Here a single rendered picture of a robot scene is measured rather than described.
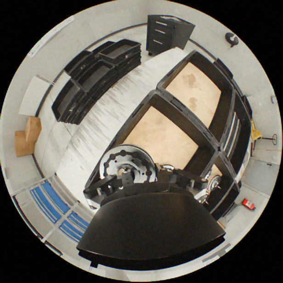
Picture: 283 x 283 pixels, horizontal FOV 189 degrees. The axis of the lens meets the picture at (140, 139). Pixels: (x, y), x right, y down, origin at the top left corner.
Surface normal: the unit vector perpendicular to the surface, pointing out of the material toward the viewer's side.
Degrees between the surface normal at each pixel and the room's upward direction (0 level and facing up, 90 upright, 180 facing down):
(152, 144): 0
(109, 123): 0
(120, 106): 0
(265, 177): 90
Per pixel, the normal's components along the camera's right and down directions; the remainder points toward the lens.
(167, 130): 0.00, 0.04
